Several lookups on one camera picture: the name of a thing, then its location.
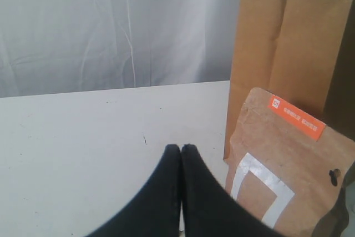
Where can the brown kraft pouch orange label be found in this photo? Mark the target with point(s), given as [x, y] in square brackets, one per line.
[289, 169]

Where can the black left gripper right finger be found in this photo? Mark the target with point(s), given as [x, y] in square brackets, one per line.
[208, 210]

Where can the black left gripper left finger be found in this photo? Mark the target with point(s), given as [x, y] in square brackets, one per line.
[155, 209]

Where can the brown paper shopping bag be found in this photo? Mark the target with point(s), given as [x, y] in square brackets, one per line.
[300, 50]

